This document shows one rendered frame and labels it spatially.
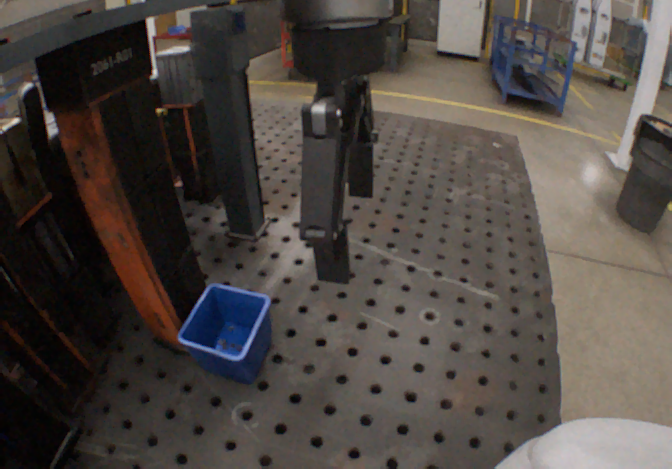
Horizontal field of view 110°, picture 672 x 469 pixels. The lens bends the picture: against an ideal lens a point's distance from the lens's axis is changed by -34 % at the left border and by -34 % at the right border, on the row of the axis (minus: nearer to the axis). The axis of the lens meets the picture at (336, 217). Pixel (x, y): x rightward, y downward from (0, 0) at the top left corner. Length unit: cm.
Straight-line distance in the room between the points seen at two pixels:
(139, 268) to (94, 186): 12
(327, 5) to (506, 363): 52
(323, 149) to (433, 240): 51
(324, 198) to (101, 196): 25
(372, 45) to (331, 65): 3
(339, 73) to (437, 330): 43
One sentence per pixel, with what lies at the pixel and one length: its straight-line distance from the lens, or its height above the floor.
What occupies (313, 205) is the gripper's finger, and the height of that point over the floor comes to 101.
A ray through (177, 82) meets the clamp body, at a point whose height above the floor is 99.
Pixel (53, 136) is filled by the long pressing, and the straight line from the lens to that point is 65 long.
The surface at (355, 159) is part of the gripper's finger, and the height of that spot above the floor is 97.
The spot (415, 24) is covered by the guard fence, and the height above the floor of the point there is 47.
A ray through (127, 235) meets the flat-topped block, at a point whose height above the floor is 93.
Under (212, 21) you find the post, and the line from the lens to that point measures 56.
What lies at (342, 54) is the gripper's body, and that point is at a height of 111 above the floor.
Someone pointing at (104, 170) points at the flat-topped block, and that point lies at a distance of 37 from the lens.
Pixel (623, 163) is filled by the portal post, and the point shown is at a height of 4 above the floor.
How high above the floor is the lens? 116
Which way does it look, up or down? 37 degrees down
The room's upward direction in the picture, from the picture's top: straight up
